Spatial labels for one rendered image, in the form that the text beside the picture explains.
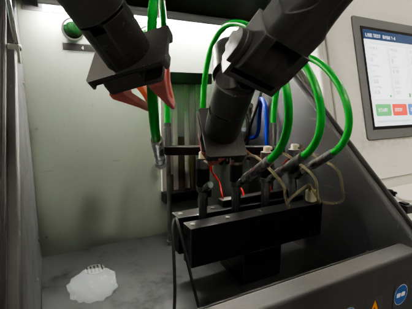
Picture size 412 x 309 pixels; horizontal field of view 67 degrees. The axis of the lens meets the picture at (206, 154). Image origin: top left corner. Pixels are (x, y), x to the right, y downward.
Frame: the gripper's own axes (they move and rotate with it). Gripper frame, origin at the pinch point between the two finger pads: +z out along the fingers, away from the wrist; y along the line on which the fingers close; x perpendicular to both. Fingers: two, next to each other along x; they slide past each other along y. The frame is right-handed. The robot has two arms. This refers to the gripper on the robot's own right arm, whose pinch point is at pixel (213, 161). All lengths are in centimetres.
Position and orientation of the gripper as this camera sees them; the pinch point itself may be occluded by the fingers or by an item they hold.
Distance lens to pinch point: 58.2
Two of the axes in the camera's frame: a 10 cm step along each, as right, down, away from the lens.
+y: -1.6, -8.1, 5.6
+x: -9.8, 0.5, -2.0
